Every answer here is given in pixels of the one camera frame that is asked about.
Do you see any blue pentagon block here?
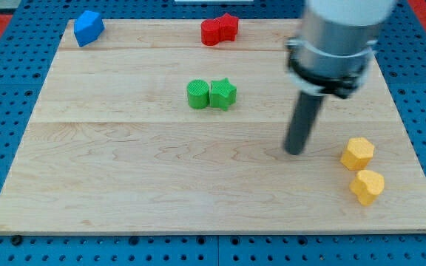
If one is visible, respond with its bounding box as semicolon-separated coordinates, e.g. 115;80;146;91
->
73;10;105;47

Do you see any green cylinder block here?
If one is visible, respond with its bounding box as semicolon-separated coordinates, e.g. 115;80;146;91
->
186;79;210;109

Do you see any red star block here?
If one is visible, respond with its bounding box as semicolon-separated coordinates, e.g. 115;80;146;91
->
215;13;239;41

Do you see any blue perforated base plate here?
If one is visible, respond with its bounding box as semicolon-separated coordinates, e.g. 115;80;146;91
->
0;1;426;265

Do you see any yellow hexagon block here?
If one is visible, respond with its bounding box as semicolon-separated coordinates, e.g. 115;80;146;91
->
340;137;375;171

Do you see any light wooden board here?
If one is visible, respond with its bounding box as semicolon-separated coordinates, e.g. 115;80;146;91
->
0;19;426;236

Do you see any yellow heart block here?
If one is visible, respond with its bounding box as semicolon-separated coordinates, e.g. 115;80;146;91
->
349;170;385;206

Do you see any red cylinder block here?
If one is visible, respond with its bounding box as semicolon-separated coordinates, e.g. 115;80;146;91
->
200;18;220;46

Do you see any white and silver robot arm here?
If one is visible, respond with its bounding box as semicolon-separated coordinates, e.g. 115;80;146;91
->
284;0;396;155

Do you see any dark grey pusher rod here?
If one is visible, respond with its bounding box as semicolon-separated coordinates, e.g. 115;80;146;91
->
284;92;325;155

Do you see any green star block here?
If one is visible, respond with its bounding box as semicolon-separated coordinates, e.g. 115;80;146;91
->
209;78;237;111

